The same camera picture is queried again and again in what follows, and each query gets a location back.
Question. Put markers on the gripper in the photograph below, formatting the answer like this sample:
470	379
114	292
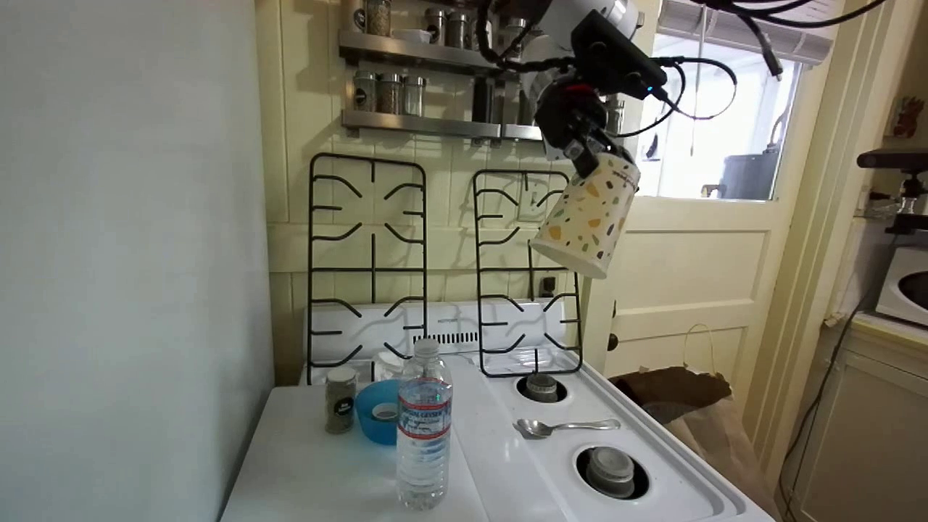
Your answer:
569	112

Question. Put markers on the speckled paper cup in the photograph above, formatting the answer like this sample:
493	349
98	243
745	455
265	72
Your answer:
583	221

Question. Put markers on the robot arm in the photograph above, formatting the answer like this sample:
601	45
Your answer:
580	14

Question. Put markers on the clear plastic water bottle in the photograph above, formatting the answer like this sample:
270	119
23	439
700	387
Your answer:
424	428

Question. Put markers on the black stove grate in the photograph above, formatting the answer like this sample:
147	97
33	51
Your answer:
531	271
373	270

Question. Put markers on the white door with window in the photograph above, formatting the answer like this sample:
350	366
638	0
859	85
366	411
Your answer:
696	254

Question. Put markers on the metal spice shelf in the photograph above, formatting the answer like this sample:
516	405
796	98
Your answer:
435	125
413	49

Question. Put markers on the white window blind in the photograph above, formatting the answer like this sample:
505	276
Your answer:
747	29

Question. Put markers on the row of spice jars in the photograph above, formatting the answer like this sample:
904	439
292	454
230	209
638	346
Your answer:
389	93
377	16

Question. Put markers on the stove burner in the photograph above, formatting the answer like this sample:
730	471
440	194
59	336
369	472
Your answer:
541	388
610	471

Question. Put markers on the metal spoon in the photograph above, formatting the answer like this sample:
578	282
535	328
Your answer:
551	427

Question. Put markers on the brown paper bag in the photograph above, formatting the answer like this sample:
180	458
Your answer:
696	413

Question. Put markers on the white gas stove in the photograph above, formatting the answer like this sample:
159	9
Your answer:
507	464

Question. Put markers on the small white lid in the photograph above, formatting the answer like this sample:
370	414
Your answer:
384	412

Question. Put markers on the white microwave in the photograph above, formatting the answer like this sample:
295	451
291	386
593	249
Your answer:
906	286

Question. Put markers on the blue plastic bowl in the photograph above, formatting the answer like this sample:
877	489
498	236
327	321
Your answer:
373	417

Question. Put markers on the spice jar with grey lid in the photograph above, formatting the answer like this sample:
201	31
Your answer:
340	402

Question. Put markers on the cream cabinet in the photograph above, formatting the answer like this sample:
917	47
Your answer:
863	435

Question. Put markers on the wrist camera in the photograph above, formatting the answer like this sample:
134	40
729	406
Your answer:
616	58

